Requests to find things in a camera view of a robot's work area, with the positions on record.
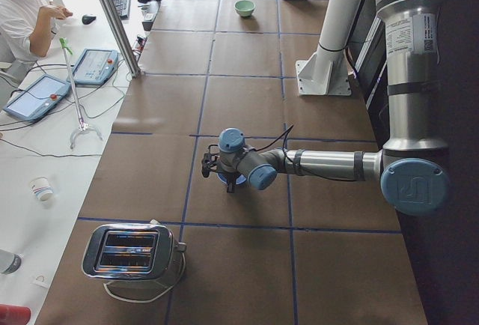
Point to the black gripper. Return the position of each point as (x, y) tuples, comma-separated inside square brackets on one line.
[(230, 180)]

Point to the blue bowl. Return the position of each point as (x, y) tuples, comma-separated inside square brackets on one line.
[(240, 180)]

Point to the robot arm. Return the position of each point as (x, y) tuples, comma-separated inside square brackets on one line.
[(408, 167)]

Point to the green bowl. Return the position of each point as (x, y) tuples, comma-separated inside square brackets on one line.
[(244, 8)]

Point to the silver toaster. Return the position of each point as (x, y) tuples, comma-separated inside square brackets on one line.
[(135, 255)]

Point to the reacher grabber tool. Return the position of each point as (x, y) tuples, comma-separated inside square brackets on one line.
[(83, 126)]

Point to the far teach pendant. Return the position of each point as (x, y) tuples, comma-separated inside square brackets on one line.
[(95, 67)]

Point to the teach pendant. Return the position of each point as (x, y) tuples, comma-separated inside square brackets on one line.
[(38, 98), (95, 67)]

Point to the paper cup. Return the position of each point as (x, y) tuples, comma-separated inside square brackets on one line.
[(41, 188)]

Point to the near teach pendant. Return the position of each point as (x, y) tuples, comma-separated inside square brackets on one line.
[(38, 98)]

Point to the black keyboard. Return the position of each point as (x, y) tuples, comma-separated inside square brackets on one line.
[(122, 7)]

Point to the black computer mouse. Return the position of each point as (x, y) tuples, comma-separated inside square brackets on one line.
[(87, 19)]

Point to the grey bottle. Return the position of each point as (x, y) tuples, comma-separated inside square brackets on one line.
[(9, 262)]

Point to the person in white shirt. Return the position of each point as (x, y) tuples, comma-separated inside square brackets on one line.
[(28, 27)]

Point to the red can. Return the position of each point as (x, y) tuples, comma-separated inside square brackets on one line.
[(14, 315)]

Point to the aluminium frame post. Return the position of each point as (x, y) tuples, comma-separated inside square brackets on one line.
[(121, 38)]

